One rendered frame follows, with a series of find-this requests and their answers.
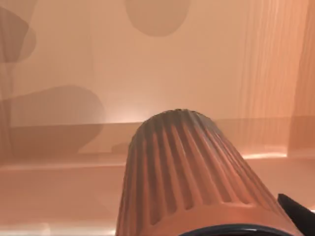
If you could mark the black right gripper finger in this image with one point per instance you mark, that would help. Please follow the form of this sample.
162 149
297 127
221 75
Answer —
296 211

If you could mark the ribbed terracotta plant pot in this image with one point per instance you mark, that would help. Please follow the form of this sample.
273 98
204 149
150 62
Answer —
187 172

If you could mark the shallow salmon-coloured box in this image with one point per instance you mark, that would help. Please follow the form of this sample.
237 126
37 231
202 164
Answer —
152 73

